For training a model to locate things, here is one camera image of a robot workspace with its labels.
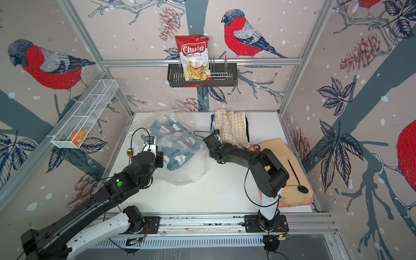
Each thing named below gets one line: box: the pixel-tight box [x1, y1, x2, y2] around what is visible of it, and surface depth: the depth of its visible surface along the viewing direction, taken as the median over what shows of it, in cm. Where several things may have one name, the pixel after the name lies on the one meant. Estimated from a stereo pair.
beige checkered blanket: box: [213, 108, 250, 149], surface depth 105 cm
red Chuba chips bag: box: [174, 34, 211, 81], surface depth 85 cm
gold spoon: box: [126, 147, 134, 166], surface depth 100 cm
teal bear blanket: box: [141, 115, 201, 171], surface depth 97 cm
